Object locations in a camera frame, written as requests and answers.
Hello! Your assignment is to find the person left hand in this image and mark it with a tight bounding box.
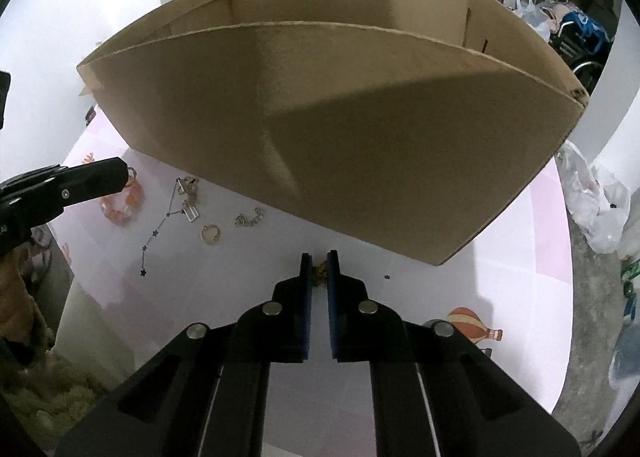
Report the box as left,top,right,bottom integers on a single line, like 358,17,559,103
1,243,54,350

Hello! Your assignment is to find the small butterfly charm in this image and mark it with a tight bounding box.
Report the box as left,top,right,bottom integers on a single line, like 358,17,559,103
311,261,329,287

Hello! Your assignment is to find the silver chain bracelet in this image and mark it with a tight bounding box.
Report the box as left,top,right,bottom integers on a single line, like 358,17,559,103
234,206,266,229

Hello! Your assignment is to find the orange pink bead bracelet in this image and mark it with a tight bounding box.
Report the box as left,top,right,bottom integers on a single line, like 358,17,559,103
98,166,146,229

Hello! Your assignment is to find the white plastic bag on cabinet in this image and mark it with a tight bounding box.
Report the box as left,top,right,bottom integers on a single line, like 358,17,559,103
514,0,551,42

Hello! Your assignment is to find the brown cardboard box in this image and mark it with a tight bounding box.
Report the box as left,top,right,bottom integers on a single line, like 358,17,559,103
78,0,589,265

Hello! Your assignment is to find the wheelchair with clothes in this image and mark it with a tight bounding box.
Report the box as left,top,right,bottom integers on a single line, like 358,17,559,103
539,1,613,94

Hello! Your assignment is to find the white plastic bag on floor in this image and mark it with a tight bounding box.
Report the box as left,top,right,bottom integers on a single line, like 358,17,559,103
555,140,630,255

